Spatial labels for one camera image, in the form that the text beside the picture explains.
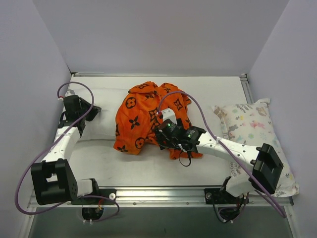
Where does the orange patterned pillowcase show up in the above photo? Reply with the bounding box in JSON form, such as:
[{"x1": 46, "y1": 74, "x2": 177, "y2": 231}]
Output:
[{"x1": 113, "y1": 81, "x2": 192, "y2": 155}]

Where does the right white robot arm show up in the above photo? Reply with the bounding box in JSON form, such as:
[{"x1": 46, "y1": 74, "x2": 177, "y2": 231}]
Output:
[{"x1": 155, "y1": 119, "x2": 283, "y2": 203}]

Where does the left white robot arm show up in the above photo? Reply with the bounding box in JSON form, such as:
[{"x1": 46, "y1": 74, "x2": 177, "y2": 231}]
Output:
[{"x1": 31, "y1": 95, "x2": 101, "y2": 205}]

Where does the white floral animal pillow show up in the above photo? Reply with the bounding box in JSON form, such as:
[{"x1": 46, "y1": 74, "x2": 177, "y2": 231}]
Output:
[{"x1": 213, "y1": 98, "x2": 299, "y2": 197}]

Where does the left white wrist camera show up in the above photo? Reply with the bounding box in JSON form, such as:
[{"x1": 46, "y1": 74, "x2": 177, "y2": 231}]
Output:
[{"x1": 57, "y1": 90, "x2": 76, "y2": 101}]

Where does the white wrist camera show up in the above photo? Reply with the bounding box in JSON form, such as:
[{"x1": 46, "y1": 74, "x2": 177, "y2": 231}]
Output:
[
  {"x1": 158, "y1": 108, "x2": 177, "y2": 124},
  {"x1": 57, "y1": 90, "x2": 76, "y2": 101}
]

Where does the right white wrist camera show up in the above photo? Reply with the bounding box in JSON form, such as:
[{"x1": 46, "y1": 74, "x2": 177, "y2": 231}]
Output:
[{"x1": 158, "y1": 108, "x2": 177, "y2": 124}]

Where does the aluminium back rail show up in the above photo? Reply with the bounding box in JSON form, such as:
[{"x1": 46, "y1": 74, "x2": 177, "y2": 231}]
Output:
[{"x1": 72, "y1": 72, "x2": 105, "y2": 77}]

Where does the aluminium rail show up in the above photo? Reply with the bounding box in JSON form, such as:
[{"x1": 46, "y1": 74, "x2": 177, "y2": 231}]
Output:
[
  {"x1": 72, "y1": 72, "x2": 105, "y2": 77},
  {"x1": 240, "y1": 73, "x2": 254, "y2": 104},
  {"x1": 28, "y1": 186, "x2": 293, "y2": 207}
]

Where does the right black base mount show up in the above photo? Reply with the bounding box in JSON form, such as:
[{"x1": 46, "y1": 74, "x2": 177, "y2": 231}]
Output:
[{"x1": 204, "y1": 187, "x2": 244, "y2": 205}]

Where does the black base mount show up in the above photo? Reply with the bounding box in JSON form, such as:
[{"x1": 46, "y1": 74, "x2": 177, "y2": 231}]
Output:
[
  {"x1": 71, "y1": 188, "x2": 117, "y2": 205},
  {"x1": 204, "y1": 187, "x2": 244, "y2": 205}
]

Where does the aluminium front rail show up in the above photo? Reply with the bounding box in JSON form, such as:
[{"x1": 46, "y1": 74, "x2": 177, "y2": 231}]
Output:
[{"x1": 28, "y1": 186, "x2": 293, "y2": 207}]

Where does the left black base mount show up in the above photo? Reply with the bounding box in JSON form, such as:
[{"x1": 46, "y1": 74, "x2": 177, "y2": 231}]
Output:
[{"x1": 71, "y1": 188, "x2": 117, "y2": 205}]

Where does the aluminium right side rail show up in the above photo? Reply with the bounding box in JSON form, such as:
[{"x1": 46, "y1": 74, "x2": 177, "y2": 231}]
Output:
[{"x1": 240, "y1": 73, "x2": 254, "y2": 104}]

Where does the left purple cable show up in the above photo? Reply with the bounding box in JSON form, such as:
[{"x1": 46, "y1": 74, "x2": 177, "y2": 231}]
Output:
[{"x1": 15, "y1": 81, "x2": 120, "y2": 222}]

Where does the purple cable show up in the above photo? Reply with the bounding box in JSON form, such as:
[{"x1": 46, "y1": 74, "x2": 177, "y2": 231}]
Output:
[
  {"x1": 15, "y1": 81, "x2": 120, "y2": 222},
  {"x1": 158, "y1": 91, "x2": 287, "y2": 219}
]

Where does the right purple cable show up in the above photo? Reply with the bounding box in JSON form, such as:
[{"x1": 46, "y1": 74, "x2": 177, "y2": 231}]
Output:
[{"x1": 158, "y1": 91, "x2": 287, "y2": 219}]

